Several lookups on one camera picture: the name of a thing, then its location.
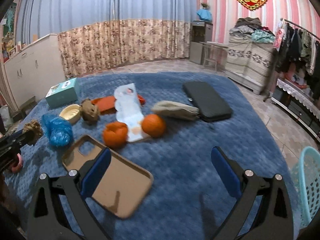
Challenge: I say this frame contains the orange plastic strip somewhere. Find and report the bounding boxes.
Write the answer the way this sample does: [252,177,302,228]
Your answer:
[90,94,146,116]

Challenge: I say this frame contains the teal plastic basket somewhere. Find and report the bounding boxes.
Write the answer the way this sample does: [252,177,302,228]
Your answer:
[290,146,320,228]

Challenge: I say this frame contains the brown paper wad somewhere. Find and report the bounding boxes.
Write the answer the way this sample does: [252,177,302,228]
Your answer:
[22,120,43,146]

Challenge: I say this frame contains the teal tissue box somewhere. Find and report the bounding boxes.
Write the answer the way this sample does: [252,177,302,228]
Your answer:
[45,77,80,109]

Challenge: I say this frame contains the blue curtain with floral band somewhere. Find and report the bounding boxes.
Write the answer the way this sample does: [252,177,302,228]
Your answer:
[15,0,198,78]

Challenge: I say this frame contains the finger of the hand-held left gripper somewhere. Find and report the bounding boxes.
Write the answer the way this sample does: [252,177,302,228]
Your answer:
[14,131,35,147]

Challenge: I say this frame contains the row of hanging clothes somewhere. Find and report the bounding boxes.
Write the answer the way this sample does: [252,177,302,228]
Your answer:
[274,21,320,88]

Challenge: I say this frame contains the beige fabric pouch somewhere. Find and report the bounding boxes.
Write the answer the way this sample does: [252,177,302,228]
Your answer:
[151,100,200,121]

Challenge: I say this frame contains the white printed wrapper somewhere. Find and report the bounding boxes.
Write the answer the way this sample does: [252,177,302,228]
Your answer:
[114,83,145,143]

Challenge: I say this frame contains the grey water dispenser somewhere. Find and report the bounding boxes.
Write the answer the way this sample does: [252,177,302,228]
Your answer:
[189,21,213,65]

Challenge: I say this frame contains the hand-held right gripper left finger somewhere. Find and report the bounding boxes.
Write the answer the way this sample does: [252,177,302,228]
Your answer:
[27,147,113,240]

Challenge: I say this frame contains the green wall poster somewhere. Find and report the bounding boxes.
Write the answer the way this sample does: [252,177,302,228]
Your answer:
[1,2,18,39]

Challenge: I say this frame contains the pile of folded clothes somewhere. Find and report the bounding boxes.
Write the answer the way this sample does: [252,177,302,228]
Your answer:
[229,17,275,43]

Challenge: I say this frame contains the low cabinet with lace cloth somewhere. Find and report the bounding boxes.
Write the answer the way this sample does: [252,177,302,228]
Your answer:
[271,79,320,140]

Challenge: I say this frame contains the blue fluffy blanket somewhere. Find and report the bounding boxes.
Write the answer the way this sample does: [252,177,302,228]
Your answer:
[4,71,300,240]

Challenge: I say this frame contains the blue crumpled plastic bag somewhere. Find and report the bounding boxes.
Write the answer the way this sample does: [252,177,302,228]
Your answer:
[41,114,73,147]

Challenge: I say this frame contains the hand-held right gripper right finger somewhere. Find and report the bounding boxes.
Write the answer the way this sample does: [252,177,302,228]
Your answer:
[211,146,294,240]

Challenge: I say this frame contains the white sideboard cabinet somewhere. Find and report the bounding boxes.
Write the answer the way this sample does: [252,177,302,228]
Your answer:
[4,34,67,110]

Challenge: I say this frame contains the pink curved object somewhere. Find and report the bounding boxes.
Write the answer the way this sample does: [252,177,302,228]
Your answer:
[9,154,24,173]

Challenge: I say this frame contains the small folding stool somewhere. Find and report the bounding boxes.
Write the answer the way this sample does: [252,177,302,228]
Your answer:
[200,41,228,72]

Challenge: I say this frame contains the cream plastic lid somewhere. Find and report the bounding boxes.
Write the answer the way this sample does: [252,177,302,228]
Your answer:
[59,104,82,125]

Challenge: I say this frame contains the orange peel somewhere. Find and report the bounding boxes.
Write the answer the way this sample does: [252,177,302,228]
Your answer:
[102,121,129,148]

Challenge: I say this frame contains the orange fruit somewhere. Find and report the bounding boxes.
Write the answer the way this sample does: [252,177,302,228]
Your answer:
[141,114,167,138]

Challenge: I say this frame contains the cabinet with striped cloth cover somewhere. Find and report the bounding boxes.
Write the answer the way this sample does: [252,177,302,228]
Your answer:
[225,34,277,95]

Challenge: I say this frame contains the metal clothes rack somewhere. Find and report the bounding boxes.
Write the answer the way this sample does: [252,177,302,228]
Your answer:
[264,17,320,103]

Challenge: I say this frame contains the brown phone case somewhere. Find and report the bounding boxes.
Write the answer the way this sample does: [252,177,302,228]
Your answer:
[61,134,154,220]

